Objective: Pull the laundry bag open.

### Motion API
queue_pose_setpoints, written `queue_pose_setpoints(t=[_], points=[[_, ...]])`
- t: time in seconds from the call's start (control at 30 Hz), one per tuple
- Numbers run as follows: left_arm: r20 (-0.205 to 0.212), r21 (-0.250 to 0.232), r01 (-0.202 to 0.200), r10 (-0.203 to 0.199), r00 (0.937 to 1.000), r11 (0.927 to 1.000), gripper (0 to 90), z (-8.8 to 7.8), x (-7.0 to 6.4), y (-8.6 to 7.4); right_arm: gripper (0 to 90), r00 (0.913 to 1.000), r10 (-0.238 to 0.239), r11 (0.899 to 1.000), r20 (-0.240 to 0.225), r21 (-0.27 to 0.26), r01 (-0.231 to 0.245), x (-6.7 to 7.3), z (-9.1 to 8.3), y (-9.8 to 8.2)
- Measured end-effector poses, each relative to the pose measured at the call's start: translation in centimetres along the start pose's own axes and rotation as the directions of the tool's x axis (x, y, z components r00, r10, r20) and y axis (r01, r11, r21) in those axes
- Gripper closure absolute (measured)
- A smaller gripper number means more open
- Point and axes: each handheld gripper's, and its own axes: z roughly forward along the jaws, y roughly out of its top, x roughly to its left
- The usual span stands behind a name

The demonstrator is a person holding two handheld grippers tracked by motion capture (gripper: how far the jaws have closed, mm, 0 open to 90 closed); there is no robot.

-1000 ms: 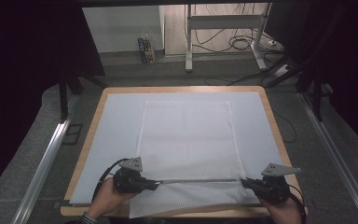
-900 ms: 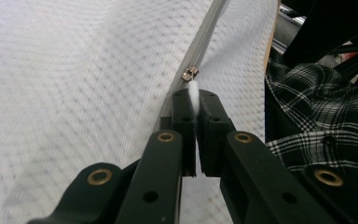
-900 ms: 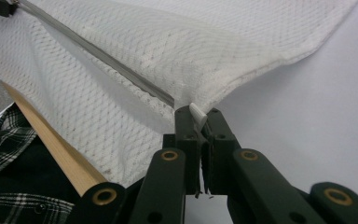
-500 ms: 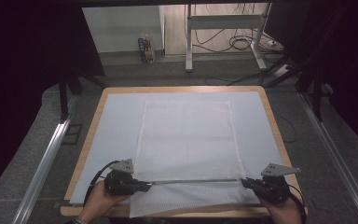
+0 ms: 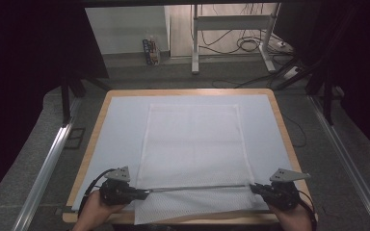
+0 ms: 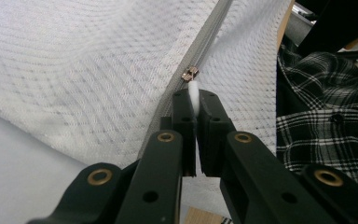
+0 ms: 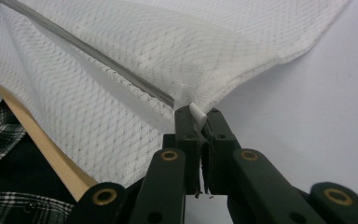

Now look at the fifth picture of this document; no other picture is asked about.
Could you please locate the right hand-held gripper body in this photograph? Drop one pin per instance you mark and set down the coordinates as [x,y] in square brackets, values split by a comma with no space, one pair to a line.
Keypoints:
[282,192]

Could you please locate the person's left hand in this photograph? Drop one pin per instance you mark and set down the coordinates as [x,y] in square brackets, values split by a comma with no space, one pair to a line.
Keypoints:
[93,211]

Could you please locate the white desk frame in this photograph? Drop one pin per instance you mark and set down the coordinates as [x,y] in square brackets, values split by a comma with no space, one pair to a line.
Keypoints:
[196,38]

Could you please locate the black metal stand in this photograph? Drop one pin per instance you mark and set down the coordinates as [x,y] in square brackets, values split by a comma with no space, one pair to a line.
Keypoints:
[327,102]
[66,102]

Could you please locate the light blue table mat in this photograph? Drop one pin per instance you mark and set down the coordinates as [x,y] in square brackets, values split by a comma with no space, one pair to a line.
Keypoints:
[122,128]

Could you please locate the white mesh laundry bag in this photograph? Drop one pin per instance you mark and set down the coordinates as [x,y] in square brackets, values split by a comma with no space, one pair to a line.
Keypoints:
[192,144]

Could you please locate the aluminium floor rail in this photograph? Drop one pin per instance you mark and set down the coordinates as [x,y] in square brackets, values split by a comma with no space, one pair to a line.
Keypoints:
[45,173]
[350,160]

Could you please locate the white power strip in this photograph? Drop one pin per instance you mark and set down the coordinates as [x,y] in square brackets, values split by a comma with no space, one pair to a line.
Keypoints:
[291,72]

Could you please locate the white cabinet panel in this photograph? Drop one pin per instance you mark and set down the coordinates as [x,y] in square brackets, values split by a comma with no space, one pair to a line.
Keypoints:
[125,30]

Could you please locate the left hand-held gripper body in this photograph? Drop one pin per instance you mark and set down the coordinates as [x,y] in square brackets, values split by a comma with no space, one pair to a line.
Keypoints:
[117,191]

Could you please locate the dark curtain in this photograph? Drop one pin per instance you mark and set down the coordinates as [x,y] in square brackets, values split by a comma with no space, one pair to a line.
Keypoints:
[363,64]
[29,80]

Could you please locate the colourful snack package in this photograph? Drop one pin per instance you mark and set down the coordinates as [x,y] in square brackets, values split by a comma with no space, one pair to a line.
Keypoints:
[151,51]

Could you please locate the person's right hand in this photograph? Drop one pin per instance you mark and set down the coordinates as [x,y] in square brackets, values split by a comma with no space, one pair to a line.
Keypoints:
[292,218]

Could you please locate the black floor plate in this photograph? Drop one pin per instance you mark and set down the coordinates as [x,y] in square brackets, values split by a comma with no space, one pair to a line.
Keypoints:
[74,138]

